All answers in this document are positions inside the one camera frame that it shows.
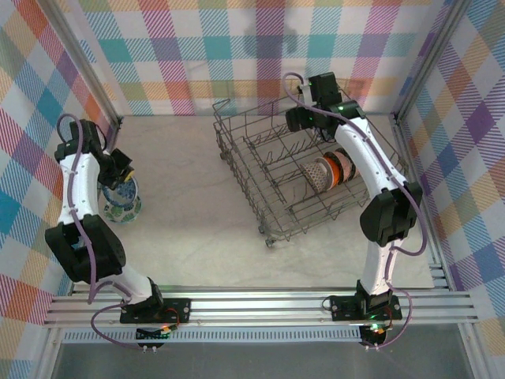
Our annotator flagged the blue white patterned bowl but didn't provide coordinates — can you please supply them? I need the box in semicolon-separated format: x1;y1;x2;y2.
101;175;143;224

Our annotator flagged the grey wire dish rack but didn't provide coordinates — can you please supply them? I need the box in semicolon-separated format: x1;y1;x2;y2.
212;77;410;250

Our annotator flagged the white slotted cable duct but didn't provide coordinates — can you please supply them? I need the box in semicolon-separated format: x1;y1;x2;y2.
62;330;363;344

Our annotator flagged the small controller board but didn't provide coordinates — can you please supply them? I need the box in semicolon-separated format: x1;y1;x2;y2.
359;322;390;351
135;324;174;353

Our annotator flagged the small mosaic tile pattern bowl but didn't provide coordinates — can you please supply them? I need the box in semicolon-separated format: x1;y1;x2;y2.
301;159;329;191

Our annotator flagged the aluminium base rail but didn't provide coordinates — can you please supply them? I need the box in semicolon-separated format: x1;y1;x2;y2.
42;284;479;329

